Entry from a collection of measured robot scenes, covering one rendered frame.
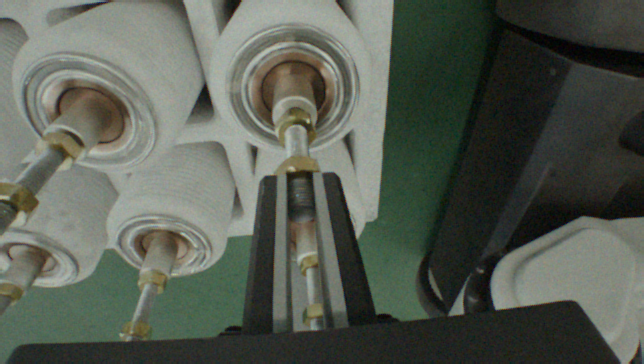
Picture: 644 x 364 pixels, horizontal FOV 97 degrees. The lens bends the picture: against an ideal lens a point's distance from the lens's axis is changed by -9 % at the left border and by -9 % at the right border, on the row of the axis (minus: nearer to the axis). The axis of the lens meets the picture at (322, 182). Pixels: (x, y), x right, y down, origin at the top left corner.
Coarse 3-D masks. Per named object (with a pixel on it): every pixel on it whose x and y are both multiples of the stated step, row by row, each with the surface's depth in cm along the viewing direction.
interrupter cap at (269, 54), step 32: (256, 32) 15; (288, 32) 15; (320, 32) 16; (256, 64) 16; (288, 64) 17; (320, 64) 17; (352, 64) 17; (256, 96) 18; (320, 96) 18; (352, 96) 18; (256, 128) 19; (320, 128) 19
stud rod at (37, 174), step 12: (48, 156) 14; (60, 156) 14; (36, 168) 13; (48, 168) 13; (24, 180) 12; (36, 180) 13; (48, 180) 14; (36, 192) 13; (0, 204) 11; (0, 216) 11; (12, 216) 11; (0, 228) 11
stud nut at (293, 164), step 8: (288, 160) 11; (296, 160) 11; (304, 160) 11; (312, 160) 11; (280, 168) 11; (288, 168) 11; (296, 168) 11; (304, 168) 11; (312, 168) 11; (320, 168) 12; (288, 176) 11; (296, 176) 11; (304, 176) 11; (312, 176) 11
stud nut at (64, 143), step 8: (48, 136) 14; (56, 136) 14; (64, 136) 14; (40, 144) 14; (48, 144) 14; (56, 144) 14; (64, 144) 14; (72, 144) 15; (40, 152) 14; (64, 152) 14; (72, 152) 14; (80, 152) 15; (72, 160) 14; (64, 168) 15
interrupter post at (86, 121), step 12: (72, 108) 16; (84, 108) 16; (96, 108) 17; (60, 120) 15; (72, 120) 15; (84, 120) 15; (96, 120) 16; (108, 120) 17; (60, 132) 15; (72, 132) 15; (84, 132) 15; (96, 132) 16; (84, 144) 15; (84, 156) 16
